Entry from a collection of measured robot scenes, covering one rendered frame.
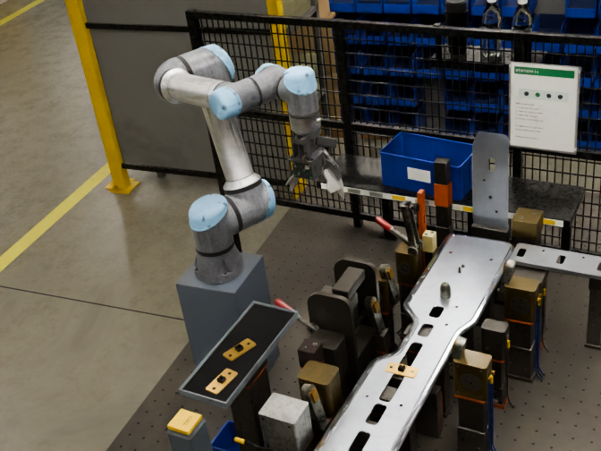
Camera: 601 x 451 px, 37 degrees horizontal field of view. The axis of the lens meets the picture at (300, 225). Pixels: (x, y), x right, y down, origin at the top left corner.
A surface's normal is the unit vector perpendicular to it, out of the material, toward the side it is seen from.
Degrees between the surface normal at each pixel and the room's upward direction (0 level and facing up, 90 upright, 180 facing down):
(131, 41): 90
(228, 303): 90
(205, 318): 90
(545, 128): 90
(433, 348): 0
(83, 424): 0
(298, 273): 0
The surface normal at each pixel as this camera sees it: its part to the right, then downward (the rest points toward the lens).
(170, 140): -0.39, 0.54
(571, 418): -0.11, -0.84
